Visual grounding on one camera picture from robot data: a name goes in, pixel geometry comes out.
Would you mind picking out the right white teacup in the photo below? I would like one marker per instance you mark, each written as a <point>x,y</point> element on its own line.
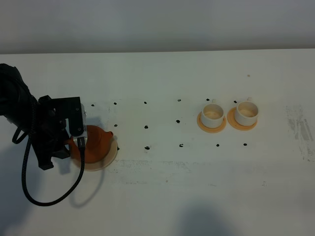
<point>246,113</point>

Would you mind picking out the brown clay teapot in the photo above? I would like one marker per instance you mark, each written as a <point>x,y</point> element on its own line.
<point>95,130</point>

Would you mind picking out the right orange saucer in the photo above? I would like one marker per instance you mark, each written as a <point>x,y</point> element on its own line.
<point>235,124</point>

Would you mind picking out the left white teacup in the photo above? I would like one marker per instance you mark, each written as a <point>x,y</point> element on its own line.
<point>212,114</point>

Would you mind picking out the left orange saucer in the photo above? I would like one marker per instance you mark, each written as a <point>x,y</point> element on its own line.
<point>210,130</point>

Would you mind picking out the white teacup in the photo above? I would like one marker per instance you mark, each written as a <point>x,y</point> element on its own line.
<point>246,113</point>
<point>212,114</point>

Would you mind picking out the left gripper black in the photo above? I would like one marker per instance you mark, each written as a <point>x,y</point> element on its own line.
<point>47,136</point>

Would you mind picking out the orange saucer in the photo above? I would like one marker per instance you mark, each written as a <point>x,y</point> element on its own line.
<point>235,124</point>
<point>210,130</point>

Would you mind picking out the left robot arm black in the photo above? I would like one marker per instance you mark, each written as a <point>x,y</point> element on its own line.
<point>15,101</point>

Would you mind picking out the beige round teapot coaster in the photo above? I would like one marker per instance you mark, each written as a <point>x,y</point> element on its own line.
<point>100,152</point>

